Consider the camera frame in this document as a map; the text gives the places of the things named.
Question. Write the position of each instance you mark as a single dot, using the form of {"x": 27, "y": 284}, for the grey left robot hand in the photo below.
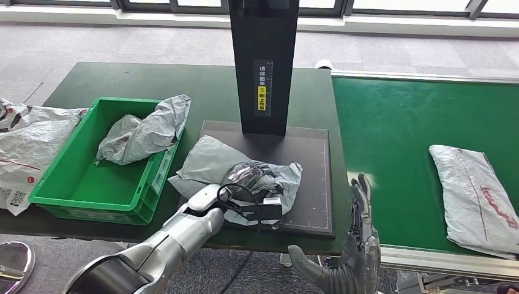
{"x": 247, "y": 178}

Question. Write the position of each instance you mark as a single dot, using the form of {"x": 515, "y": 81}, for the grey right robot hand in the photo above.
{"x": 361, "y": 263}

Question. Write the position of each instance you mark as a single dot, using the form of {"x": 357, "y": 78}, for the grey parcel bag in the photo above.
{"x": 206, "y": 162}
{"x": 150, "y": 134}

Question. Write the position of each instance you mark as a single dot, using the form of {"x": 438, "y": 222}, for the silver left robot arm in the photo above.
{"x": 174, "y": 243}

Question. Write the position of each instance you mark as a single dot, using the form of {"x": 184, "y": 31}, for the black inbound scanning machine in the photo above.
{"x": 308, "y": 162}

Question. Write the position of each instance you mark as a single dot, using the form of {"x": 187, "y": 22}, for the green conveyor belt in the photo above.
{"x": 385, "y": 142}

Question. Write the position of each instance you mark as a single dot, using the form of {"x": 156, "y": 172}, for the grey parcel with red print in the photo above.
{"x": 470, "y": 190}

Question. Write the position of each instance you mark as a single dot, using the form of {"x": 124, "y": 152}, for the white conveyor roller cap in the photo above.
{"x": 323, "y": 64}

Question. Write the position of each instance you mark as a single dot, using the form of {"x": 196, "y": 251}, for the white table foot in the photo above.
{"x": 286, "y": 260}

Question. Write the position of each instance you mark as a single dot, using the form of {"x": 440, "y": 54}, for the dark green table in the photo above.
{"x": 162, "y": 81}

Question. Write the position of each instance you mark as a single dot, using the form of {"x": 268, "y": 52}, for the green plastic crate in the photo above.
{"x": 81, "y": 186}

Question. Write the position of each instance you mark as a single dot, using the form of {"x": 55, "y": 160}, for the large white printed bag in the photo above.
{"x": 28, "y": 142}

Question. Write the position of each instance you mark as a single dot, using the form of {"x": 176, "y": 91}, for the round chrome disc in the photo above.
{"x": 14, "y": 266}

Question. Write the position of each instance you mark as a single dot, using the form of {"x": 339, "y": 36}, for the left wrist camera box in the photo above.
{"x": 265, "y": 211}

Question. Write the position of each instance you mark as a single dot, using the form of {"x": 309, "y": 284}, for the aluminium conveyor frame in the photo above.
{"x": 446, "y": 266}

